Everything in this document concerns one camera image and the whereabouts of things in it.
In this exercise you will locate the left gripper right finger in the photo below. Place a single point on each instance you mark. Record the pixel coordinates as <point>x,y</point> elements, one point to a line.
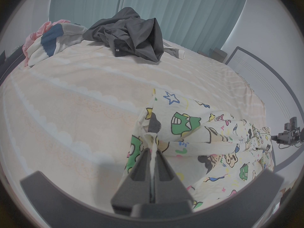
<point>171,186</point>

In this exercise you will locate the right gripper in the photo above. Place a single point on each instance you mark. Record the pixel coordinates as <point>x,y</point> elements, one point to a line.
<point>285,138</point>

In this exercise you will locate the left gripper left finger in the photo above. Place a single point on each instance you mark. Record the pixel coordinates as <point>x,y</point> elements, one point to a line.
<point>135,186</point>

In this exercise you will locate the white printed pyjama top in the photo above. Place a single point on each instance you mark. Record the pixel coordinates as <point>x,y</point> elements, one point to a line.
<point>190,132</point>

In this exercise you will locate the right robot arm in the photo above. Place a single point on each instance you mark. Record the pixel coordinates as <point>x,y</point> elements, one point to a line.
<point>298,132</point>

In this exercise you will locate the grey bedside table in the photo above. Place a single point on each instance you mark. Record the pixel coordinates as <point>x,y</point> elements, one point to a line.
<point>217,54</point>

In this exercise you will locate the bed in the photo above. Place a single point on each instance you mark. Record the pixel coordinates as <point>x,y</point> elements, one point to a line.
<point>71,103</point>

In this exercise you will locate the grey garment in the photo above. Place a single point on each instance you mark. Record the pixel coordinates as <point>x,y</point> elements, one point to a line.
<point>175,52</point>

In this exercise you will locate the blue-green curtain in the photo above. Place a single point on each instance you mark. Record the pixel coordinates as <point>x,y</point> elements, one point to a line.
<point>190,13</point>
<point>83,3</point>

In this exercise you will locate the black garment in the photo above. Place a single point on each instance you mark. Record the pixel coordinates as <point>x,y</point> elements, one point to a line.
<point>133,32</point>

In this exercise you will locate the white and blue sweater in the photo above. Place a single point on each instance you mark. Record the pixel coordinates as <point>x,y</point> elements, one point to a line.
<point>47,41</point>

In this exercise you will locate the black cabinet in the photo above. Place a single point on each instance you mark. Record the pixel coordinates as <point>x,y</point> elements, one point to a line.
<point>14,56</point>

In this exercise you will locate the pink garment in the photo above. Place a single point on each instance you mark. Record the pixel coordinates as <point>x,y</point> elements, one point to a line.
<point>33,35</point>

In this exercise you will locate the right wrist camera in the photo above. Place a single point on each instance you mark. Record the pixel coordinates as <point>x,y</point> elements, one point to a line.
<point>287,127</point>

